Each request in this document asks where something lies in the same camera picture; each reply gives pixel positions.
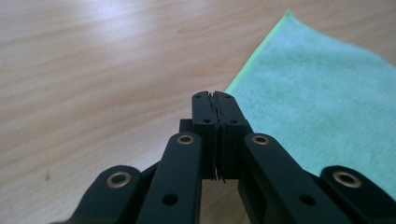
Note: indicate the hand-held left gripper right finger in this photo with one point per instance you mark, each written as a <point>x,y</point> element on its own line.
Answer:
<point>230,130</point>

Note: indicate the green cloth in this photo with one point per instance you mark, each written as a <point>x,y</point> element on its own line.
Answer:
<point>311,93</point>

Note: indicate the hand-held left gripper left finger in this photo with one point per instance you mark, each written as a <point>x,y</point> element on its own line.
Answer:
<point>205,124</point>

